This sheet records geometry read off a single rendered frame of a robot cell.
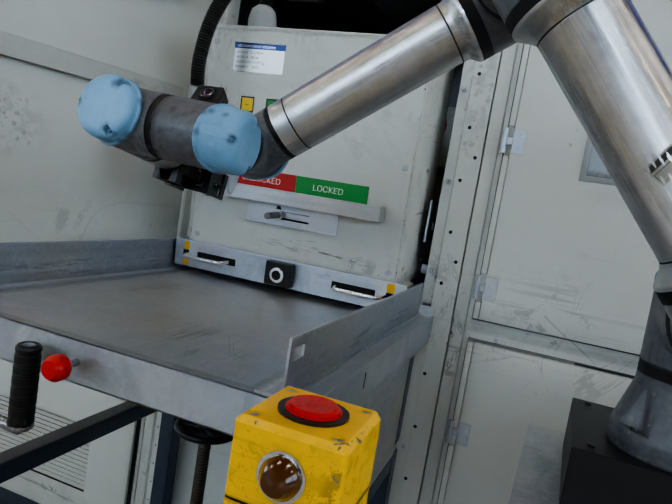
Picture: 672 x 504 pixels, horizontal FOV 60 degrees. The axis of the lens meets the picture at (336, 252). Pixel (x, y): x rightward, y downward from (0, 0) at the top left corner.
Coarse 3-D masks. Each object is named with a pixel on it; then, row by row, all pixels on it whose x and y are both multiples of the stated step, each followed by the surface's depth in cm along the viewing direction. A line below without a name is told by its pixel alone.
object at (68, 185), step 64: (0, 0) 104; (64, 0) 113; (128, 0) 124; (192, 0) 137; (0, 64) 106; (64, 64) 114; (128, 64) 127; (0, 128) 108; (64, 128) 118; (0, 192) 110; (64, 192) 120; (128, 192) 133
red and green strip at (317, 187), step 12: (240, 180) 125; (252, 180) 124; (264, 180) 123; (276, 180) 122; (288, 180) 121; (300, 180) 120; (312, 180) 120; (324, 180) 119; (300, 192) 121; (312, 192) 120; (324, 192) 119; (336, 192) 118; (348, 192) 117; (360, 192) 116
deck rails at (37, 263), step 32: (0, 256) 91; (32, 256) 96; (64, 256) 103; (96, 256) 110; (128, 256) 118; (160, 256) 128; (0, 288) 88; (416, 288) 119; (352, 320) 81; (384, 320) 98; (288, 352) 62; (320, 352) 71; (352, 352) 84; (288, 384) 63
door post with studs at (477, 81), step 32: (480, 64) 119; (480, 96) 120; (480, 128) 120; (448, 160) 123; (448, 192) 123; (448, 224) 123; (448, 256) 123; (448, 288) 123; (448, 320) 124; (416, 416) 127; (416, 448) 127; (416, 480) 127
